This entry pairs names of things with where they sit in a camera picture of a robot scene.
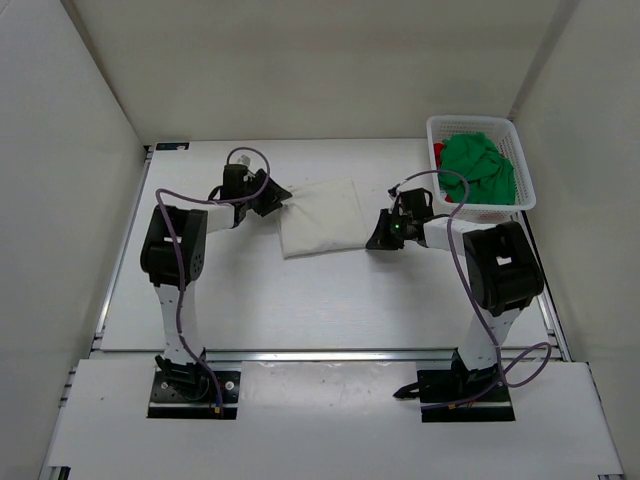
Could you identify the white plastic basket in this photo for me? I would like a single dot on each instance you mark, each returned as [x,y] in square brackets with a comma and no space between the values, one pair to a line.
[450,187]

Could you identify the white t shirt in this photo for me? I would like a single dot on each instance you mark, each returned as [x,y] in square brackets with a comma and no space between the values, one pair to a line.
[320,218]

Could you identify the blue label sticker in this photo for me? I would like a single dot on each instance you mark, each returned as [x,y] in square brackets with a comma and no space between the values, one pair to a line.
[172,146]

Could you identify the green t shirt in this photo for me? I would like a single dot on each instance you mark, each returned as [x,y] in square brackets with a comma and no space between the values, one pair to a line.
[490,175]

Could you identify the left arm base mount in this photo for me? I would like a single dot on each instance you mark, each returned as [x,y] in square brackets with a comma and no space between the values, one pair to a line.
[188,392]

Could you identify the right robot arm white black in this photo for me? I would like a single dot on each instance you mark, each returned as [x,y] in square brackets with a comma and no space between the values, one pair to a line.
[495,263]

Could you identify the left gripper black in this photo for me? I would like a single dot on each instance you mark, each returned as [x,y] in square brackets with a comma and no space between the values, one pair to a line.
[273,194]

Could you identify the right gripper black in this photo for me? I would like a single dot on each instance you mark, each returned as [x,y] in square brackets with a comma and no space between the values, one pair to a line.
[381,239]

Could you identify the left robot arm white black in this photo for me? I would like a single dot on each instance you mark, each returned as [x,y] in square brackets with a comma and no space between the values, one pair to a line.
[173,257]

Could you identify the red t shirt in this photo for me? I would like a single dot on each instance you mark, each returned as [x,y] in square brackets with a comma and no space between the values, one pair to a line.
[438,147]

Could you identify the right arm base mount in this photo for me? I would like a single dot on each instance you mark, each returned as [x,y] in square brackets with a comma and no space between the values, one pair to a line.
[459,394]

